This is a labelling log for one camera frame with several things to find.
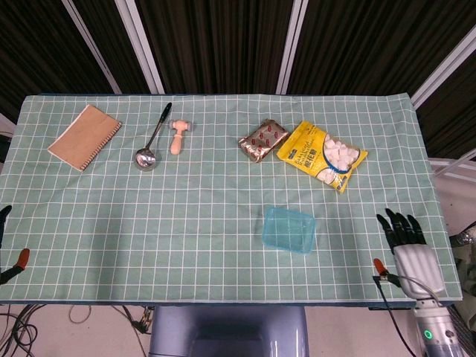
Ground blue-grey robot torso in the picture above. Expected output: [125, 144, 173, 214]
[148, 305, 310, 357]

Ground blue plastic lid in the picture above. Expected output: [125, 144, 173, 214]
[263, 207, 317, 254]

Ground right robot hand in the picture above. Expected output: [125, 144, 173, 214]
[373, 208, 446, 301]

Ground metal ladle black handle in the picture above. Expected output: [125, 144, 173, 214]
[134, 102, 173, 172]

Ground yellow marshmallow bag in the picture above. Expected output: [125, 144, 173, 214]
[277, 120, 369, 193]

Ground black plug cable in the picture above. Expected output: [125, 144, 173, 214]
[120, 305, 154, 335]

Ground brown spiral notebook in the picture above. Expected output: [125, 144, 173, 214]
[47, 104, 123, 173]

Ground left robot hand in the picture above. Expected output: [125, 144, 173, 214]
[0, 205, 30, 286]

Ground green checked tablecloth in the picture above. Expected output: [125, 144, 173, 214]
[0, 93, 464, 306]

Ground silver foil hose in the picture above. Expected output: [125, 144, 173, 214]
[451, 227, 476, 247]

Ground black pleated curtain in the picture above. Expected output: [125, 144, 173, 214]
[0, 0, 476, 161]

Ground silver red snack packet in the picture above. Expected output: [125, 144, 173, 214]
[238, 118, 290, 164]

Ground white frame bars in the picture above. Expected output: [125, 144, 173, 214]
[429, 148, 476, 183]

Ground black floor cable bundle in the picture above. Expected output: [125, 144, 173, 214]
[0, 303, 49, 357]

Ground wooden toy mallet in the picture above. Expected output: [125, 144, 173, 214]
[169, 119, 195, 155]

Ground white frame post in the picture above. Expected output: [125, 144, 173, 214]
[114, 0, 165, 94]
[411, 28, 476, 111]
[62, 0, 123, 94]
[275, 0, 310, 95]

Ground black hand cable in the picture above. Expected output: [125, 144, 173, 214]
[373, 274, 419, 357]

